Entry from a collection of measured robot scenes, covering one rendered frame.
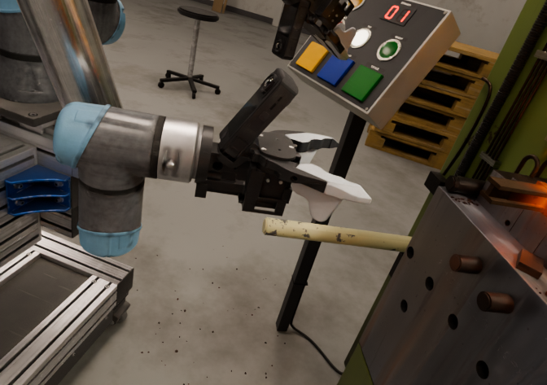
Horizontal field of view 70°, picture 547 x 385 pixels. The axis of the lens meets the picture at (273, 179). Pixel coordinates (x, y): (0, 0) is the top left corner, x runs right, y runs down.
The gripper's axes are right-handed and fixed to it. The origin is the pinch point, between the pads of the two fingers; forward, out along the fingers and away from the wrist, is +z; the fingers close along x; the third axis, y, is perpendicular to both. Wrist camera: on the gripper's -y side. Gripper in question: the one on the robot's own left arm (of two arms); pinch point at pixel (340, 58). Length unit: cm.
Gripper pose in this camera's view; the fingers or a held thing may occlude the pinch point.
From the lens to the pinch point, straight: 89.0
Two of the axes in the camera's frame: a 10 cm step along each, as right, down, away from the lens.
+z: 6.0, 3.6, 7.1
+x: -5.1, -5.2, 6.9
